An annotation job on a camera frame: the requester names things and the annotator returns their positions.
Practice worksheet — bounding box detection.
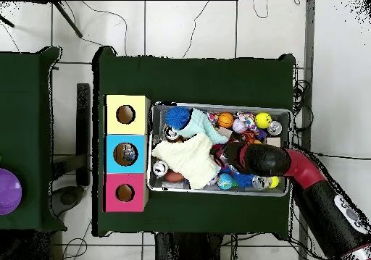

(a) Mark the clear packet of blue sweets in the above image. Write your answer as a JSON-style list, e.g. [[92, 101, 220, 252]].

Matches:
[[120, 143, 137, 163]]

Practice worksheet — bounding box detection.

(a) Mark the wooden box with three holes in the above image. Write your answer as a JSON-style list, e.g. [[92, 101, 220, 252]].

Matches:
[[103, 94, 151, 213]]

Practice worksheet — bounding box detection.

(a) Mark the mint waffle cloth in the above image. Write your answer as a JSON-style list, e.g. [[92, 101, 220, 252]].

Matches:
[[178, 107, 229, 145]]

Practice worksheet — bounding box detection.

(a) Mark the blue furry monster toy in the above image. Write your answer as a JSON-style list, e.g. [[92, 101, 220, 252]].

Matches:
[[164, 106, 191, 130]]

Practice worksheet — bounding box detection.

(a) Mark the cream waffle cloth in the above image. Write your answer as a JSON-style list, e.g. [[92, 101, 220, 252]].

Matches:
[[151, 132, 221, 190]]

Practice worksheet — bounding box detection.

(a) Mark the small orange basketball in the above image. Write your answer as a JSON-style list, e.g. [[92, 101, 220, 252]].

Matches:
[[217, 112, 235, 129]]

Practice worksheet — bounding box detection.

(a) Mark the small white baseball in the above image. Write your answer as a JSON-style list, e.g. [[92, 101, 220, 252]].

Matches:
[[232, 118, 249, 134]]

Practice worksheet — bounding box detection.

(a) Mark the blue green globe ball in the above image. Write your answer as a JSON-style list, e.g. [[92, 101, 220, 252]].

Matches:
[[217, 172, 234, 190]]

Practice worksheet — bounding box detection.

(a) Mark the blue spiky rubber ball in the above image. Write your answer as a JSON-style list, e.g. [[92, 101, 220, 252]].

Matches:
[[233, 172, 255, 189]]

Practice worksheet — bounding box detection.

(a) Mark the yellow smiley ball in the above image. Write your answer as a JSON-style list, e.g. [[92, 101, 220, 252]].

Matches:
[[254, 112, 272, 130]]

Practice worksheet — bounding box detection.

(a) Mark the plain wooden cube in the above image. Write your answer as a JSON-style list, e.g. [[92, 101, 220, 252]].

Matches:
[[264, 137, 282, 148]]

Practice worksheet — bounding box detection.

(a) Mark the grey stand foot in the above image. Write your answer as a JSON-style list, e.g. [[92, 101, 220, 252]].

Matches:
[[48, 185, 86, 217]]

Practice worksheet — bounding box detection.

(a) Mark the dark green side table cloth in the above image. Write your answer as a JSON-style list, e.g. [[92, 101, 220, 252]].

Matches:
[[0, 46, 67, 232]]

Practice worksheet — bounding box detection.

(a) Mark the black tripod leg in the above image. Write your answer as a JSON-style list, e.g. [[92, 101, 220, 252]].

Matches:
[[0, 14, 15, 28], [51, 1, 84, 38]]

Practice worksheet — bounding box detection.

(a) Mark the purple bowl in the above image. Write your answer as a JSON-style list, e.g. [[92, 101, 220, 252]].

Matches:
[[0, 167, 23, 216]]

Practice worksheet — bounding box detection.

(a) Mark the shallow wire mesh bin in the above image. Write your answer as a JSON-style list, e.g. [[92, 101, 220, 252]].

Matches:
[[147, 101, 293, 198]]

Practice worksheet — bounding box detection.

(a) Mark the black floor cable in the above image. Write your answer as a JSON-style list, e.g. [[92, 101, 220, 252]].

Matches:
[[314, 152, 371, 160]]

